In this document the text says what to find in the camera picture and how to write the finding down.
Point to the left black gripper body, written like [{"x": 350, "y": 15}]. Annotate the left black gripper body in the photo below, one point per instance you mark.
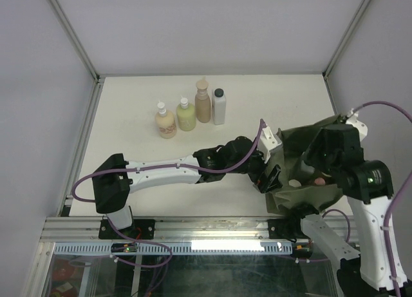
[{"x": 255, "y": 168}]

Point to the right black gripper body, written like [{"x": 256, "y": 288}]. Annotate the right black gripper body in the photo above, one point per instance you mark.
[{"x": 317, "y": 154}]

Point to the olive green canvas bag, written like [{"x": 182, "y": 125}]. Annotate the olive green canvas bag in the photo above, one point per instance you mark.
[{"x": 289, "y": 159}]

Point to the amber bottle pink cap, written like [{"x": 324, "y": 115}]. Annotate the amber bottle pink cap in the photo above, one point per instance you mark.
[{"x": 320, "y": 181}]

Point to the white bottle dark cap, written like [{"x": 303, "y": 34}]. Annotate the white bottle dark cap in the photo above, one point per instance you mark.
[{"x": 219, "y": 103}]

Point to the yellow-green lotion bottle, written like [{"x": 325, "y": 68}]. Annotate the yellow-green lotion bottle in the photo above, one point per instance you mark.
[{"x": 186, "y": 115}]

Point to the small tan pump bottle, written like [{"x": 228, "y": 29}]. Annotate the small tan pump bottle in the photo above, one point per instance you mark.
[{"x": 165, "y": 121}]

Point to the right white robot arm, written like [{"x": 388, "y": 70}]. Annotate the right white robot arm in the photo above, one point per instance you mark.
[{"x": 375, "y": 269}]

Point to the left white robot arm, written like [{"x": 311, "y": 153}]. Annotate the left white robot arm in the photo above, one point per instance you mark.
[{"x": 116, "y": 178}]

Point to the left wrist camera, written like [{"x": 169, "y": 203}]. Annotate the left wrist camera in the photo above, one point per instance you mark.
[{"x": 269, "y": 143}]

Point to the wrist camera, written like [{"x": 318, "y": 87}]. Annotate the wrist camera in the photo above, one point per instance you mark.
[
  {"x": 269, "y": 143},
  {"x": 352, "y": 118}
]

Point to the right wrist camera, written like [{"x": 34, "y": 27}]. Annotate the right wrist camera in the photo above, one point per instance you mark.
[{"x": 352, "y": 118}]

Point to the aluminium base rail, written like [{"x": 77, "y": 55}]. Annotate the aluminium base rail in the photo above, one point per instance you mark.
[{"x": 164, "y": 229}]

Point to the white slotted cable duct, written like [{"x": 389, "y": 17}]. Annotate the white slotted cable duct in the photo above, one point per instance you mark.
[{"x": 209, "y": 247}]

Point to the right aluminium frame post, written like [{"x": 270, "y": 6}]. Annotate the right aluminium frame post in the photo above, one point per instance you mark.
[{"x": 349, "y": 32}]

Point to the aluminium frame post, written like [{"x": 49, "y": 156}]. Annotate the aluminium frame post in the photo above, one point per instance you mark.
[
  {"x": 349, "y": 32},
  {"x": 73, "y": 38}
]

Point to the left aluminium frame post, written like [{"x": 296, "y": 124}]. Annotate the left aluminium frame post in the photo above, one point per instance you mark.
[{"x": 73, "y": 38}]

